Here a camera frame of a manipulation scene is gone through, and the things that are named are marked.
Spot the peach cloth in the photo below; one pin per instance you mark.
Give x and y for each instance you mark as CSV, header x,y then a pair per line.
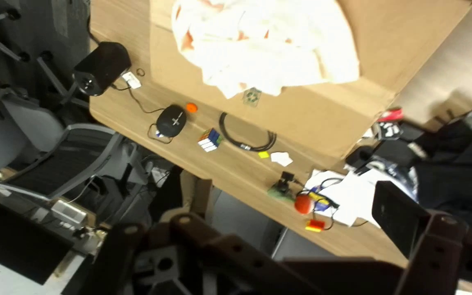
x,y
269,43

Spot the small red plastic item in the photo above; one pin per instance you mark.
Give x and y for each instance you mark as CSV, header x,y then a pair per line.
x,y
392,115

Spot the black round puck device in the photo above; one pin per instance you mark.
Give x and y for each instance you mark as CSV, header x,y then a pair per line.
x,y
171,120

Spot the small orange ball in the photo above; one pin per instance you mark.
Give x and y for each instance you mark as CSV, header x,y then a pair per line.
x,y
192,109

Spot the red ball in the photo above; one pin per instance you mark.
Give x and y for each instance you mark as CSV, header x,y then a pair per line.
x,y
304,204

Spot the black clothes pile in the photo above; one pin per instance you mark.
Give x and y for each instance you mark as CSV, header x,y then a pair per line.
x,y
454,169

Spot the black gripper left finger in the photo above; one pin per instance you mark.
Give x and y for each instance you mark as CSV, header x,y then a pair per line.
x,y
220,246

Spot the Rubik's cube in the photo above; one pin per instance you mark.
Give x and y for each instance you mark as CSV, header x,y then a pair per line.
x,y
210,141

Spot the white papers pile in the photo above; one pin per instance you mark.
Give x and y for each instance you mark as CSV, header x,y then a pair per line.
x,y
351,197

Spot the black camera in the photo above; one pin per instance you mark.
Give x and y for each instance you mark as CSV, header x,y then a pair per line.
x,y
102,68

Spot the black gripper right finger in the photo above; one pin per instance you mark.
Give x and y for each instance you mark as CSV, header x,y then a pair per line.
x,y
438,251

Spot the small red yellow item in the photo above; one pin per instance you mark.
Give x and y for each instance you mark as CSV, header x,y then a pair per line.
x,y
315,225

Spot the brown cardboard box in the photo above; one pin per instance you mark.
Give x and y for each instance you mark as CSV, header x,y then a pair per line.
x,y
323,120

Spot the small black green device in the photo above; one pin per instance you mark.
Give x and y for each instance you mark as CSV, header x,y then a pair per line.
x,y
282,187

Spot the white paper scrap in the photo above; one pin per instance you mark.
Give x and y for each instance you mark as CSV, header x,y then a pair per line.
x,y
281,159

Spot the grey fabric chair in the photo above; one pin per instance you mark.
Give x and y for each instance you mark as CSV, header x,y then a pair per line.
x,y
241,218
7,141

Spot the yellow sticky note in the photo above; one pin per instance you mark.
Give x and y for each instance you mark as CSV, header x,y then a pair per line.
x,y
263,155

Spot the black mesh office chair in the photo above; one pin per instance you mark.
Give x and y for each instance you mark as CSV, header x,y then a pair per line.
x,y
50,164

